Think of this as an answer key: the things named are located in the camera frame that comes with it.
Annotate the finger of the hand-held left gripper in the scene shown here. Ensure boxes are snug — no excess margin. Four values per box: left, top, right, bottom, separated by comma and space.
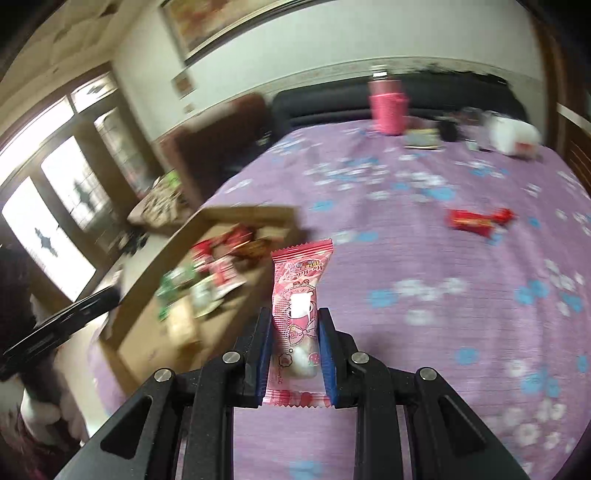
0, 285, 122, 381

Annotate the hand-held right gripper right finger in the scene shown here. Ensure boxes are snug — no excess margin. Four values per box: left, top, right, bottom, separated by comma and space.
318, 307, 532, 480

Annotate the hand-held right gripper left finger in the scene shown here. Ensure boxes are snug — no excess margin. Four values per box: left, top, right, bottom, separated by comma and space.
55, 307, 274, 480

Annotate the pink snack packet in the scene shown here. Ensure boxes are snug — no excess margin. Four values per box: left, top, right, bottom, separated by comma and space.
264, 237, 334, 409

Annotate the cardboard box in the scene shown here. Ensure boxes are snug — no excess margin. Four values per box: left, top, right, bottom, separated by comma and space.
99, 205, 308, 398

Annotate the white red snack packet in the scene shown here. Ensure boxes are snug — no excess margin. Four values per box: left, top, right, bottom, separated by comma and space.
194, 256, 246, 301

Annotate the dark red snack packet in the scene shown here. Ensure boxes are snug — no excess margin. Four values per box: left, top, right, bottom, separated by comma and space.
225, 224, 273, 259

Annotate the red candy packet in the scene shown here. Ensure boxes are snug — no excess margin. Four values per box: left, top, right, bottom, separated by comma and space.
445, 208, 515, 238

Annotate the person's left forearm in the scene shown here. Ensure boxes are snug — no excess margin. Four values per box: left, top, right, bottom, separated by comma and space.
0, 247, 89, 446

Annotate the person's patterned pink clothing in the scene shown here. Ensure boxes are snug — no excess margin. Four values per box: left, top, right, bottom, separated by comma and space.
0, 404, 58, 480

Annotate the glass panel wooden door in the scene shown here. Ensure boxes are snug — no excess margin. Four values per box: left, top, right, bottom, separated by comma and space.
0, 71, 160, 305

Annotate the cluttered side table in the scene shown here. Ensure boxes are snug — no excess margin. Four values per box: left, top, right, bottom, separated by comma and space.
127, 168, 185, 232

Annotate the brown wooden chair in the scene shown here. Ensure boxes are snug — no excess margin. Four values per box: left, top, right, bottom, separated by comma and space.
159, 92, 273, 208

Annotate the dark sofa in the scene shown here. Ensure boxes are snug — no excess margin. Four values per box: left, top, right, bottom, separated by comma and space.
270, 71, 527, 144

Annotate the pink bottle with knitted sleeve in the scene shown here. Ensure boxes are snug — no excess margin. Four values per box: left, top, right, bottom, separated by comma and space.
368, 65, 409, 136

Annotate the small black device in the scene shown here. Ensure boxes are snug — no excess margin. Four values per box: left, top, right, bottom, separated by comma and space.
438, 117, 462, 141

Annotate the white plastic bottle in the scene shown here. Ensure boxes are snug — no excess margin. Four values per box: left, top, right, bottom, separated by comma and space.
489, 115, 543, 157

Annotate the black cloth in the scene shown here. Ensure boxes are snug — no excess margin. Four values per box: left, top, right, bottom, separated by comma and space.
416, 65, 509, 86

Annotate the wooden partition cabinet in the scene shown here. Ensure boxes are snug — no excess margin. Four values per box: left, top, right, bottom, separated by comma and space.
531, 0, 591, 185

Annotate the framed wall picture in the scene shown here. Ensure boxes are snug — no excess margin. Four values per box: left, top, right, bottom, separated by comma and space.
159, 0, 342, 68

